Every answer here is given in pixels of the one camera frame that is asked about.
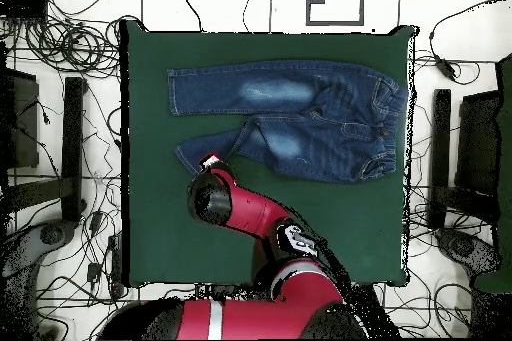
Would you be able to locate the blue denim jeans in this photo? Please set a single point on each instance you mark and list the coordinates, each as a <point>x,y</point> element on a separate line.
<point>320,137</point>

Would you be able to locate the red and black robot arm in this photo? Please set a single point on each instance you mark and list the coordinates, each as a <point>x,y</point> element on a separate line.
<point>256,209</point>

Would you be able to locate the flat black box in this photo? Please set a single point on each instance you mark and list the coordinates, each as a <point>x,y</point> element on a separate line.
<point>24,8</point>

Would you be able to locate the dark green table cloth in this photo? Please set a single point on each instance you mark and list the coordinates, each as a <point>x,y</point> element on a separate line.
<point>168,237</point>

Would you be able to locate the black stand foot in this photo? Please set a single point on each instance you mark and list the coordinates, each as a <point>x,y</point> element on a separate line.
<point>72,137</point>
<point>440,149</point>

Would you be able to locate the black power strip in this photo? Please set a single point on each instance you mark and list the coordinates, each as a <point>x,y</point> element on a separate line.
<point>116,265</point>

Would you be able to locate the black power adapter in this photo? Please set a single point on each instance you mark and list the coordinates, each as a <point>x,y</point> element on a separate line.
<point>94,272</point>
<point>446,69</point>

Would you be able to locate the dark box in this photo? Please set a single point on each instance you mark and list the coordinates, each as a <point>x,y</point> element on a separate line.
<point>24,125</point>
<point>478,145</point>

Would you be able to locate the grey office chair base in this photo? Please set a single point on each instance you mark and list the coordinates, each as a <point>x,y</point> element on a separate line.
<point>464,247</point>
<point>24,253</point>

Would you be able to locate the green cloth sheet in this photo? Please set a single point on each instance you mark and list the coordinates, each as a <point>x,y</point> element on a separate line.
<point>504,197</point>

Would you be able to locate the grey square frame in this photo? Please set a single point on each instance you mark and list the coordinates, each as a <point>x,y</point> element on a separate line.
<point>362,1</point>

